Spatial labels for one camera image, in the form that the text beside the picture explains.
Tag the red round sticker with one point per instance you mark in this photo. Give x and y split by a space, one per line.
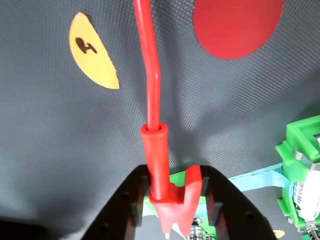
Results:
237 25

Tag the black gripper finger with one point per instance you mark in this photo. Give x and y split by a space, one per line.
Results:
237 217
117 215

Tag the green battery holder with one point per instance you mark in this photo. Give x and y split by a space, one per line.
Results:
292 135

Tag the green alligator clip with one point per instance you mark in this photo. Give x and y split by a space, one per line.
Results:
311 237

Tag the white AA battery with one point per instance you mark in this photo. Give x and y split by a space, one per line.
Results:
307 195

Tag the red alligator clip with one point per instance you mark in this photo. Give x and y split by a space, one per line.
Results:
160 162

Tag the dark grey work mat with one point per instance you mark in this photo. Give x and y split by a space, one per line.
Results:
50 150

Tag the yellow semicircle sticker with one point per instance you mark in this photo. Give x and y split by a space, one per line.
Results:
278 233
92 67

